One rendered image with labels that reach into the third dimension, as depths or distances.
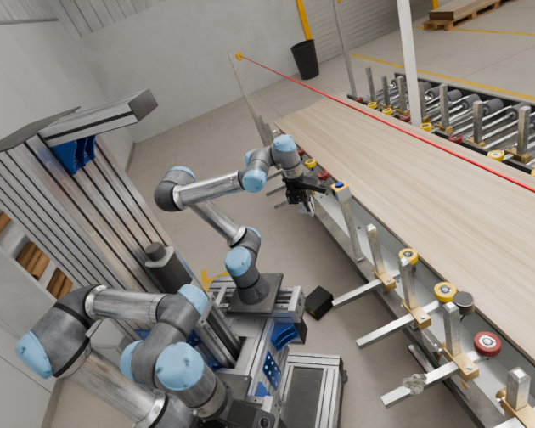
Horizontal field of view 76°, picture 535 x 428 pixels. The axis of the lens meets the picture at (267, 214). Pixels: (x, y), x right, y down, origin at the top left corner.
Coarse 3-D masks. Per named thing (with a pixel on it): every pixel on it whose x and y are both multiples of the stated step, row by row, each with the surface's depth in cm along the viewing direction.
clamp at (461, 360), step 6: (444, 342) 127; (444, 348) 125; (444, 354) 127; (450, 354) 123; (462, 354) 121; (450, 360) 124; (456, 360) 121; (462, 360) 120; (468, 360) 119; (462, 366) 118; (474, 366) 117; (462, 372) 118; (468, 372) 116; (474, 372) 116; (468, 378) 117; (474, 378) 118
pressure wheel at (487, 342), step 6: (480, 336) 121; (486, 336) 120; (492, 336) 119; (474, 342) 120; (480, 342) 119; (486, 342) 118; (492, 342) 118; (498, 342) 117; (480, 348) 118; (486, 348) 117; (492, 348) 116; (498, 348) 116; (486, 354) 117; (492, 354) 116
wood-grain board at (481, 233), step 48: (336, 96) 359; (336, 144) 273; (384, 144) 248; (384, 192) 204; (432, 192) 190; (480, 192) 177; (528, 192) 166; (432, 240) 163; (480, 240) 153; (528, 240) 145; (480, 288) 136; (528, 288) 129; (528, 336) 116
